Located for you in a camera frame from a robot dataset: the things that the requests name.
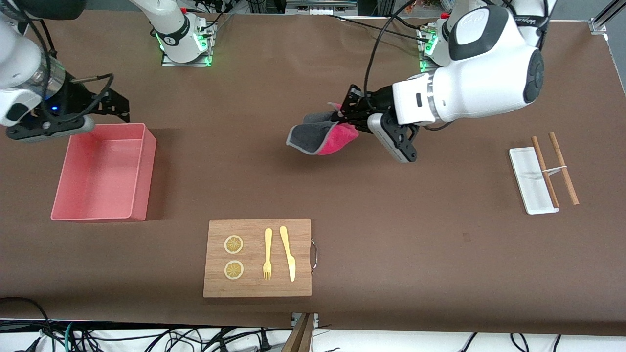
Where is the wooden cutting board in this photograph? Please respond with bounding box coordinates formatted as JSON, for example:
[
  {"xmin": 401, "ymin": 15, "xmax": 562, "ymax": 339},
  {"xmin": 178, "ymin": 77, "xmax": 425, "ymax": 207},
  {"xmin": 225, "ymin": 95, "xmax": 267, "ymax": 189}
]
[{"xmin": 203, "ymin": 219, "xmax": 312, "ymax": 298}]

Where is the black cable on table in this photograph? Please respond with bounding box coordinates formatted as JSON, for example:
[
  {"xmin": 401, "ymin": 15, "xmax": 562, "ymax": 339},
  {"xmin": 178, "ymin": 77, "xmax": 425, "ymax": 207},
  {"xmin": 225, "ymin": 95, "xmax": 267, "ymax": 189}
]
[{"xmin": 327, "ymin": 14, "xmax": 427, "ymax": 43}]

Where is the brown wooden plank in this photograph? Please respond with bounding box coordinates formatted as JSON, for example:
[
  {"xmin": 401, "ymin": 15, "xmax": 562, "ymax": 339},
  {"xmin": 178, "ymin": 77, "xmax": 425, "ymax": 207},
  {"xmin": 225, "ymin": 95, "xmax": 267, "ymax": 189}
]
[{"xmin": 281, "ymin": 313, "xmax": 316, "ymax": 352}]

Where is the yellow fork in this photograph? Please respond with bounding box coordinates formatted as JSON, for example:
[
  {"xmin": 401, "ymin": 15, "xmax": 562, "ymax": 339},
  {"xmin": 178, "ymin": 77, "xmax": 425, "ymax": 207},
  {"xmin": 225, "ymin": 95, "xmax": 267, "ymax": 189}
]
[{"xmin": 263, "ymin": 228, "xmax": 273, "ymax": 281}]

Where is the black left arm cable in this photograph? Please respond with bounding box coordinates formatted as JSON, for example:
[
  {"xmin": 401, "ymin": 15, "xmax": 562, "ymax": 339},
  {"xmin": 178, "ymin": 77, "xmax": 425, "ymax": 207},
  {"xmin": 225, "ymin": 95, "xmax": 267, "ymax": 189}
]
[{"xmin": 364, "ymin": 0, "xmax": 417, "ymax": 98}]

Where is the yellow knife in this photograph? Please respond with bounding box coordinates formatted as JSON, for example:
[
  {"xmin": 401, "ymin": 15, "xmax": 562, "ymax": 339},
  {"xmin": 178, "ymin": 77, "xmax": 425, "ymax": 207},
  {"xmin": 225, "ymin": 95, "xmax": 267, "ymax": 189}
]
[{"xmin": 279, "ymin": 225, "xmax": 296, "ymax": 283}]

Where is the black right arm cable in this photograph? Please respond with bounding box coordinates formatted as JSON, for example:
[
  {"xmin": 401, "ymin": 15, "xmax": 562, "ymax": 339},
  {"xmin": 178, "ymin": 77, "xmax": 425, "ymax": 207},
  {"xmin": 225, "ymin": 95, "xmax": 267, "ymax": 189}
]
[{"xmin": 19, "ymin": 0, "xmax": 115, "ymax": 121}]

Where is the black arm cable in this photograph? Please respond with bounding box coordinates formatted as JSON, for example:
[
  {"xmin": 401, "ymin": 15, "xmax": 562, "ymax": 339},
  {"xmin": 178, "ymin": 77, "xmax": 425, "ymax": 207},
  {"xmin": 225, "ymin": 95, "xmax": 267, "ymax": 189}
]
[
  {"xmin": 364, "ymin": 0, "xmax": 417, "ymax": 98},
  {"xmin": 19, "ymin": 0, "xmax": 115, "ymax": 121}
]

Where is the grey and pink cloth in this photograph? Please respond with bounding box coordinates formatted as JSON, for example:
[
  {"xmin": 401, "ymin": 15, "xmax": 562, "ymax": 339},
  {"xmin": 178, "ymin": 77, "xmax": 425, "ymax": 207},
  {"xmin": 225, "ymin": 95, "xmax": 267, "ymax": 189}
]
[{"xmin": 286, "ymin": 102, "xmax": 360, "ymax": 156}]

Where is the pink plastic bin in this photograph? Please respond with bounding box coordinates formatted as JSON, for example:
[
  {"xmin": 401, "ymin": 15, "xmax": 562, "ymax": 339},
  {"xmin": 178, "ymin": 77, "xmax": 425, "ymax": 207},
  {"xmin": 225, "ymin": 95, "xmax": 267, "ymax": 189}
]
[{"xmin": 50, "ymin": 123, "xmax": 157, "ymax": 222}]

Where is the white rectangular tray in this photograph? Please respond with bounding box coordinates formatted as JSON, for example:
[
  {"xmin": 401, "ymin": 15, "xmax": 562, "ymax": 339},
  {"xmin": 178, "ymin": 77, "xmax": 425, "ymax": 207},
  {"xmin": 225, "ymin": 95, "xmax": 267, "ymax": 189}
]
[{"xmin": 509, "ymin": 147, "xmax": 559, "ymax": 215}]

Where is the black looped floor cable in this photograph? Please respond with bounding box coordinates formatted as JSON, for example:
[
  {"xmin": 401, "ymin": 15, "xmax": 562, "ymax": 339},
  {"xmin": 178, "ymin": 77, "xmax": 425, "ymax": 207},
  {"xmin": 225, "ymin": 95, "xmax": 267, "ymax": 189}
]
[{"xmin": 0, "ymin": 296, "xmax": 55, "ymax": 352}]

